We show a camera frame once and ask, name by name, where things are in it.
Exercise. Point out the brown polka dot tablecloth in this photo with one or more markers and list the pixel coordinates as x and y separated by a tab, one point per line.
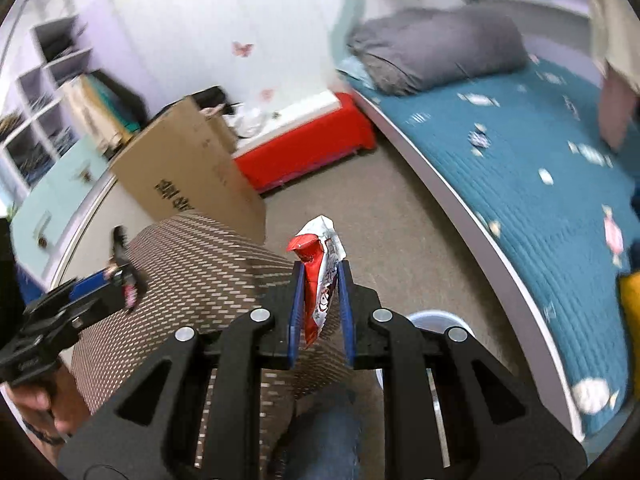
204	275

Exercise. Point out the light blue trash bin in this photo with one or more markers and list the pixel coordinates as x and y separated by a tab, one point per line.
415	437

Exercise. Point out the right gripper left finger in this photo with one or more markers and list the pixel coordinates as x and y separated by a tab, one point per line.
191	410

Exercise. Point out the grey folded blanket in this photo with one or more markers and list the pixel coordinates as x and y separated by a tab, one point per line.
416	49

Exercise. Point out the teal drawer unit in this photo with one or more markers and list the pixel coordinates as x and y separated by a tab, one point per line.
45	225

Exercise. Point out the white open shelf unit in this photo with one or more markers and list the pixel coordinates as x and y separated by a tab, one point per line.
43	154

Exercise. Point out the blue jeans leg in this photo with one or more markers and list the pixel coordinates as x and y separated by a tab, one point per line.
322	441

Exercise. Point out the white cloth on bench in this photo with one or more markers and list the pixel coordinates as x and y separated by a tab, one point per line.
249	120

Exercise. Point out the teal quilted bed mattress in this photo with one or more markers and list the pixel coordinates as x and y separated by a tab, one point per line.
522	150

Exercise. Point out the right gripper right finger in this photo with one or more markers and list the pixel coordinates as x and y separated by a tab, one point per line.
496	427

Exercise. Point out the red bench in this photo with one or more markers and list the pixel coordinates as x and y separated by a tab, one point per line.
309	147

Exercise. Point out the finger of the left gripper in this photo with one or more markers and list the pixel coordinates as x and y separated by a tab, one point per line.
93	286
127	279

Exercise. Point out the hanging clothes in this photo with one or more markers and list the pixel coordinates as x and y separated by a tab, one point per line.
109	112

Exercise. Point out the beige hanging cloth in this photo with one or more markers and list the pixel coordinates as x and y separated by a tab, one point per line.
615	51

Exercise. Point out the yellow pillow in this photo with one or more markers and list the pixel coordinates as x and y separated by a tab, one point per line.
629	292

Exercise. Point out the left hand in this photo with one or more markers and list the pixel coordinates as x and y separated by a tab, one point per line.
53	416

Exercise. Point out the dark snack wrapper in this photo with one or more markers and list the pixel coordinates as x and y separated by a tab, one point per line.
122	264

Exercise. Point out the brown cardboard box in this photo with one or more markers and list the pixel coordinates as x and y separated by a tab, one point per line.
178	164

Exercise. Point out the red white snack wrapper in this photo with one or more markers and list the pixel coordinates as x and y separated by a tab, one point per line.
320	249

